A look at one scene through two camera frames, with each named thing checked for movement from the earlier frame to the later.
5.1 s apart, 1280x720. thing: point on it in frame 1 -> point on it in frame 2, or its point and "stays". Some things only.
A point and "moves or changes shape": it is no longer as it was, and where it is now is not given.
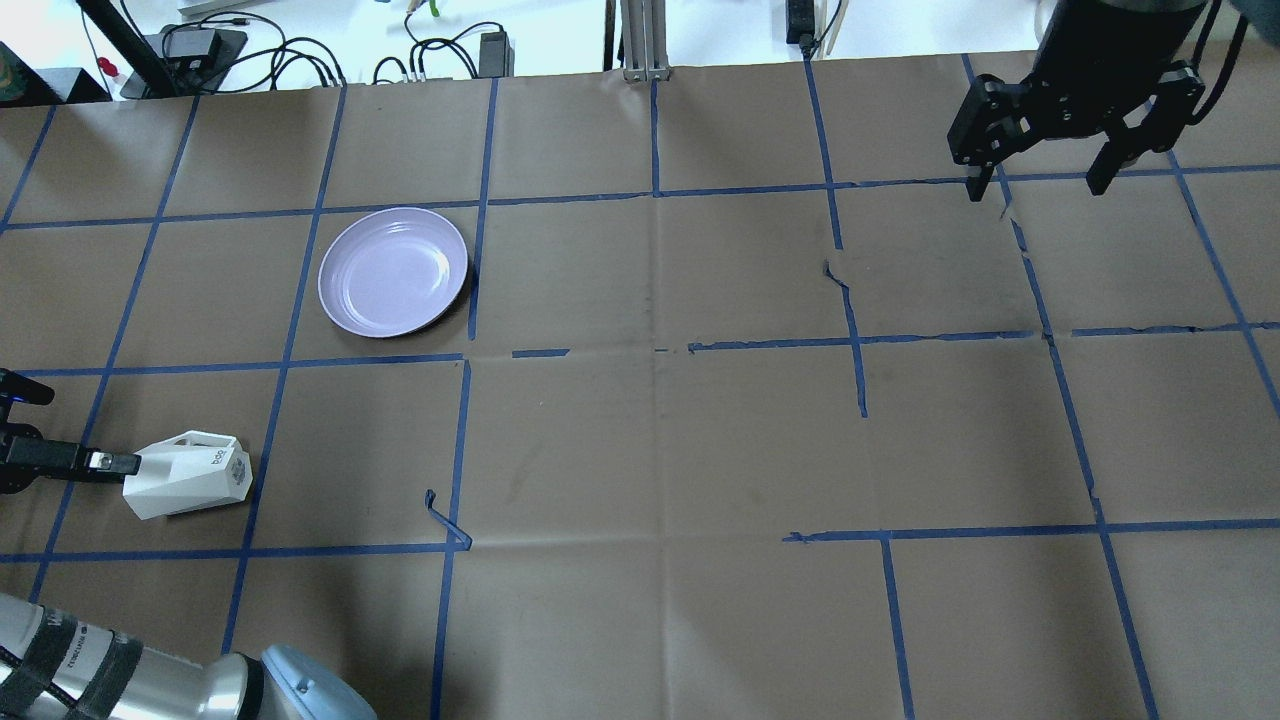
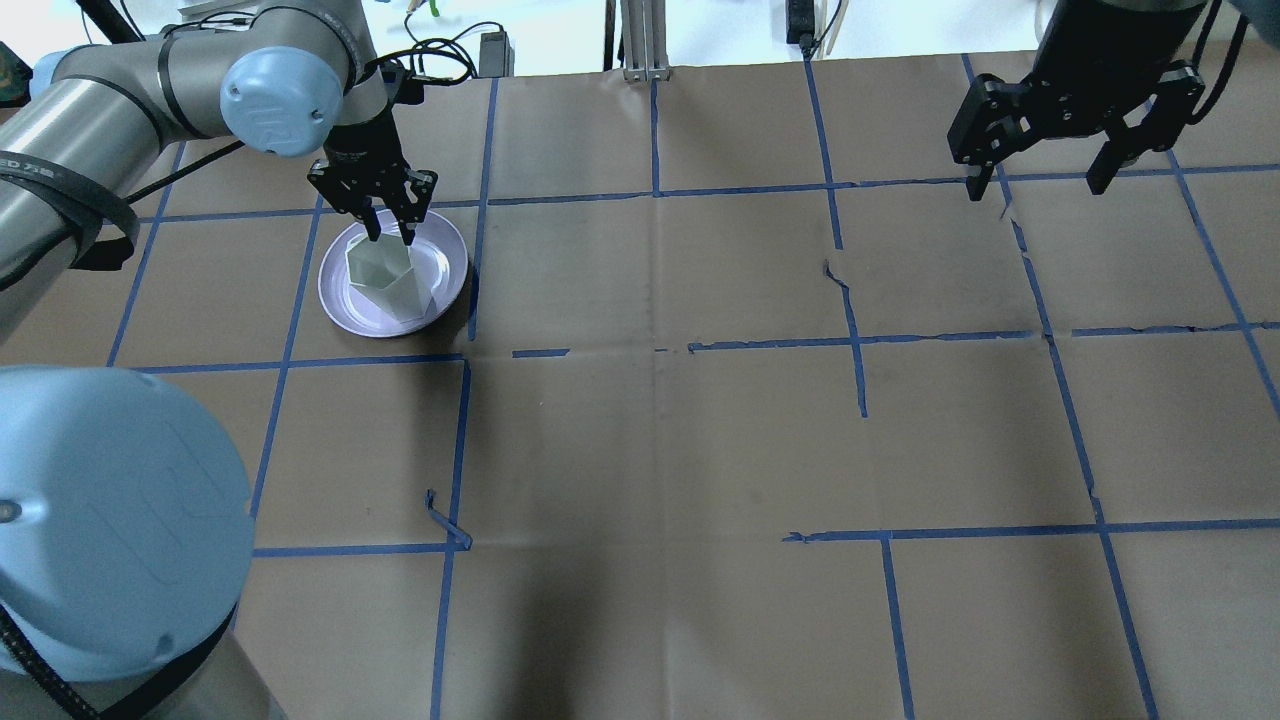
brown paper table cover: [748, 410] stays
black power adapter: [496, 56] stays
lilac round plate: [392, 272] stays
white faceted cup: [193, 471] moves or changes shape
